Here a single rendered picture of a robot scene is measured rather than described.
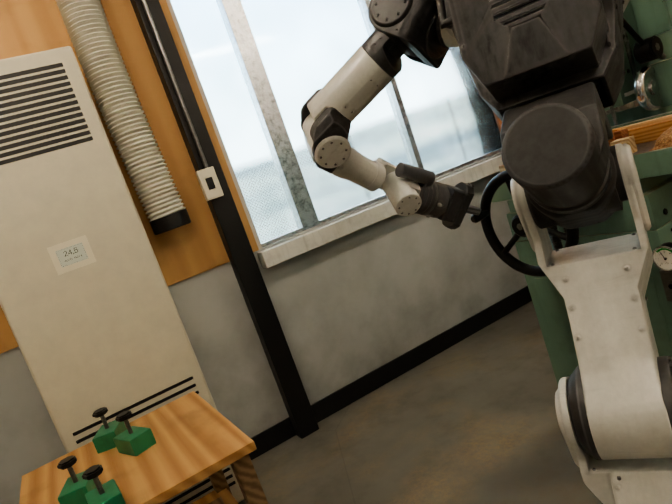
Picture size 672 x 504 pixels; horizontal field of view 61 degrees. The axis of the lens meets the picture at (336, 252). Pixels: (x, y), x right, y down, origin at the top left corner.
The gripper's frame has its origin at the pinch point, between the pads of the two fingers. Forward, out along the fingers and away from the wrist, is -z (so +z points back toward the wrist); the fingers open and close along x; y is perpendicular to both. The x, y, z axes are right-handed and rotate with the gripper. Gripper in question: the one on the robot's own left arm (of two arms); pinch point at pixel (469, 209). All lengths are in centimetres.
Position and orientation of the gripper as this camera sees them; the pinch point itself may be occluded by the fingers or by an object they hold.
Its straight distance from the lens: 153.4
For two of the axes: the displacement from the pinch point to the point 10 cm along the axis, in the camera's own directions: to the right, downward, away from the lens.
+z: -8.5, -1.6, -5.0
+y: -4.0, -4.2, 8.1
